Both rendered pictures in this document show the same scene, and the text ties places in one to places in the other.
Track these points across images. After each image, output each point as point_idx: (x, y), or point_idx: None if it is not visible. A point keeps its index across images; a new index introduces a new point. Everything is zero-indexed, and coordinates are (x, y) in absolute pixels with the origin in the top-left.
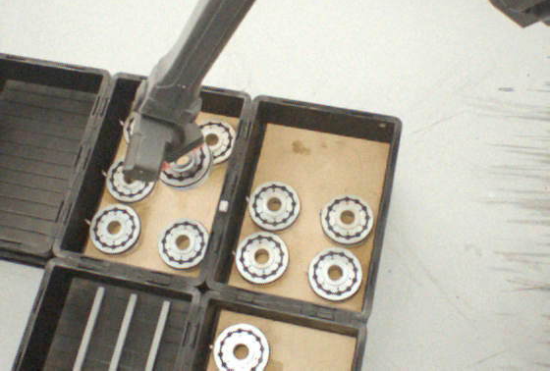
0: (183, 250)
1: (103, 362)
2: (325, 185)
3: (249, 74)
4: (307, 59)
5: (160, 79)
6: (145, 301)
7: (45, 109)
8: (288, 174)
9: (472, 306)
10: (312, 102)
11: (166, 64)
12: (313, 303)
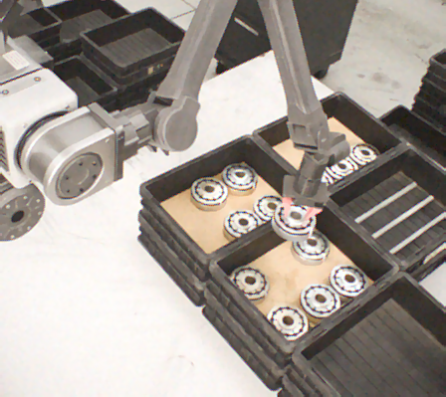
0: (315, 238)
1: (393, 234)
2: (201, 220)
3: (164, 364)
4: (113, 339)
5: (317, 98)
6: None
7: None
8: (216, 241)
9: (171, 159)
10: (142, 308)
11: (310, 96)
12: (269, 153)
